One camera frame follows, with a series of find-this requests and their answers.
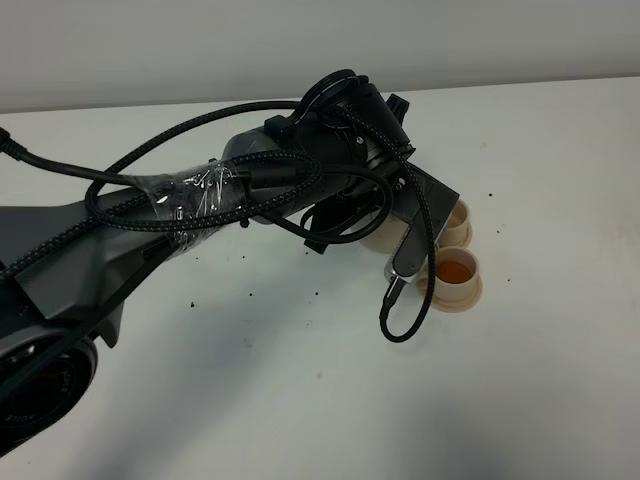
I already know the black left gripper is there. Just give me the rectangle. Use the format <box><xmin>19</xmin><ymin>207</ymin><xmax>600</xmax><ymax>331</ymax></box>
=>
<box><xmin>299</xmin><ymin>94</ymin><xmax>410</xmax><ymax>250</ymax></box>

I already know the beige ceramic teapot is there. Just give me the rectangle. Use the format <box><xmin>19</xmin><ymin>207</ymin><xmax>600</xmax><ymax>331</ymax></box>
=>
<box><xmin>359</xmin><ymin>213</ymin><xmax>409</xmax><ymax>255</ymax></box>

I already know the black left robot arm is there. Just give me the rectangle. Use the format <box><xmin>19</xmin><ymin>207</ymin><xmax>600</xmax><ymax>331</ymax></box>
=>
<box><xmin>1</xmin><ymin>70</ymin><xmax>413</xmax><ymax>453</ymax></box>

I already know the far beige teacup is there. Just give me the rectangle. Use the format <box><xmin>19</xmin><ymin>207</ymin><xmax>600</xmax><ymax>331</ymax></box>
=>
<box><xmin>443</xmin><ymin>199</ymin><xmax>471</xmax><ymax>230</ymax></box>

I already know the beige teacup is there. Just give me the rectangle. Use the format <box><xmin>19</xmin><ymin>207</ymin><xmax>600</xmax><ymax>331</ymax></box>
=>
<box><xmin>443</xmin><ymin>199</ymin><xmax>471</xmax><ymax>230</ymax></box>
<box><xmin>433</xmin><ymin>247</ymin><xmax>481</xmax><ymax>301</ymax></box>

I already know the far beige cup saucer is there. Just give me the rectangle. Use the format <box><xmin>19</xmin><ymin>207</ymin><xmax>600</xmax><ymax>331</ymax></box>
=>
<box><xmin>437</xmin><ymin>222</ymin><xmax>473</xmax><ymax>248</ymax></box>

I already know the beige cup saucer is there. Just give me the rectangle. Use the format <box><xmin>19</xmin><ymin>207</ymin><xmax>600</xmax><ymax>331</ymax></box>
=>
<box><xmin>437</xmin><ymin>222</ymin><xmax>473</xmax><ymax>248</ymax></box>
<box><xmin>431</xmin><ymin>277</ymin><xmax>483</xmax><ymax>313</ymax></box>

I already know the near beige teacup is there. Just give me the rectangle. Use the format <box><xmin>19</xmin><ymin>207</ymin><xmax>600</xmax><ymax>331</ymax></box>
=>
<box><xmin>433</xmin><ymin>247</ymin><xmax>481</xmax><ymax>301</ymax></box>

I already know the near beige cup saucer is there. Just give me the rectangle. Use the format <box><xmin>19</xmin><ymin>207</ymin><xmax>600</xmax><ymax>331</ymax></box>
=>
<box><xmin>431</xmin><ymin>277</ymin><xmax>483</xmax><ymax>313</ymax></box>

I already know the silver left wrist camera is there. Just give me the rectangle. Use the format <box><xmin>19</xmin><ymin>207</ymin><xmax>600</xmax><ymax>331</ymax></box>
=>
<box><xmin>382</xmin><ymin>164</ymin><xmax>461</xmax><ymax>286</ymax></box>

